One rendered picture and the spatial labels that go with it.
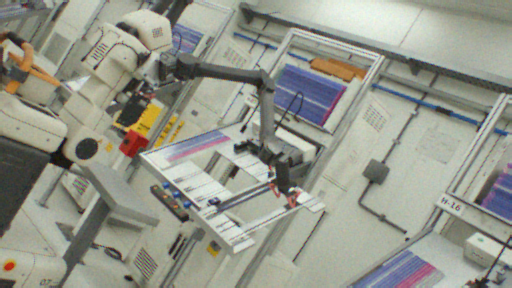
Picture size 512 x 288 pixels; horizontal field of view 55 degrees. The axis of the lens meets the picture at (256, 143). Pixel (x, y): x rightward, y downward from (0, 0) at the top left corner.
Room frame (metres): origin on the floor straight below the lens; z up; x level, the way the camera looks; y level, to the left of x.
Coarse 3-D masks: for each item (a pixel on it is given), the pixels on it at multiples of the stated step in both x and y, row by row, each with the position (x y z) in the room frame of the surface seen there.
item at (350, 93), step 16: (304, 32) 3.13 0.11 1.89; (336, 48) 2.93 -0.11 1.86; (352, 48) 2.84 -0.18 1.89; (352, 80) 2.65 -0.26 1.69; (256, 96) 3.10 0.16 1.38; (352, 96) 2.67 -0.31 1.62; (288, 112) 2.87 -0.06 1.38; (336, 112) 2.64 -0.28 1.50; (320, 128) 2.68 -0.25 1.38; (128, 224) 2.98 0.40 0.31
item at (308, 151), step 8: (256, 120) 3.02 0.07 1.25; (256, 128) 2.99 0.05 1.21; (280, 128) 2.91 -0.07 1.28; (280, 136) 2.82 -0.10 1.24; (288, 136) 2.82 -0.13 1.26; (296, 144) 2.73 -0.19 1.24; (304, 144) 2.73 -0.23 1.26; (304, 152) 2.67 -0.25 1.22; (312, 152) 2.70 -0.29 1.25; (304, 160) 2.69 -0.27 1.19; (312, 160) 2.73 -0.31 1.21
